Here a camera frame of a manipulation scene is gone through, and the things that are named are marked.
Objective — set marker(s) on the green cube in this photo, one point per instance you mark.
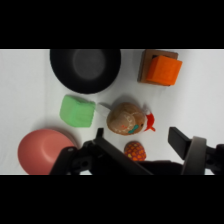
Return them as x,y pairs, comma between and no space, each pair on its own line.
76,111

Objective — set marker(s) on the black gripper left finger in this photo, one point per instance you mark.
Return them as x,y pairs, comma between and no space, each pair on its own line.
116,155

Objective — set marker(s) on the brown plush toy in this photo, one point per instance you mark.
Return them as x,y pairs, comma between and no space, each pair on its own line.
126,118

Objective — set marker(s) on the orange cube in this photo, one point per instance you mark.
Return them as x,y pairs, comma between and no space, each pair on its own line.
164,70

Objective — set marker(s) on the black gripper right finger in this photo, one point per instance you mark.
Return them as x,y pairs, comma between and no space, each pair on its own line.
179,141

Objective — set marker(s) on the pink bowl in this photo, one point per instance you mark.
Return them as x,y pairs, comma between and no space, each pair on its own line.
41,151

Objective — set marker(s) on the black bowl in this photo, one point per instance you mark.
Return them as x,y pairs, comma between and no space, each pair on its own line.
85,70

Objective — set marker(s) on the brown wooden block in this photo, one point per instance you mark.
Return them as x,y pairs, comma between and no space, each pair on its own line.
143,68

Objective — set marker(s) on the red patterned ball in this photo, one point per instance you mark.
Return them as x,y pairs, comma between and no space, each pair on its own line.
135,150

